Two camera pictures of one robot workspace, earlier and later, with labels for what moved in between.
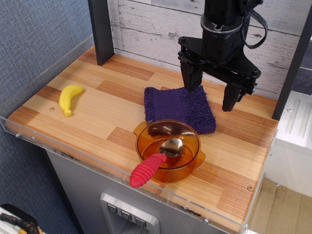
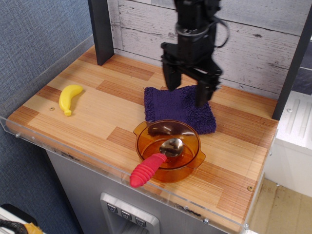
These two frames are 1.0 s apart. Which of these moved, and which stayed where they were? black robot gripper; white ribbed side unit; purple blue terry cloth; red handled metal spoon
Moved: black robot gripper
Stayed: red handled metal spoon; purple blue terry cloth; white ribbed side unit
